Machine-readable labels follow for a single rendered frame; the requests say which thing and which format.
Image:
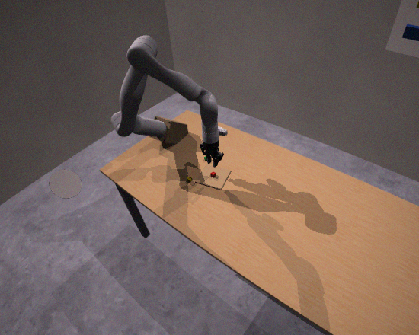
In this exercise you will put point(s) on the tan flat mat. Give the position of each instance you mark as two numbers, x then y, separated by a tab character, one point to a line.
215	182

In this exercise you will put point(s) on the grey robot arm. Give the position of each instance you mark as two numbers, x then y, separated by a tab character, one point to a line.
141	56

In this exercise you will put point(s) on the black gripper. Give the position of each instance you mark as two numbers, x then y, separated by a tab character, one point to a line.
214	152

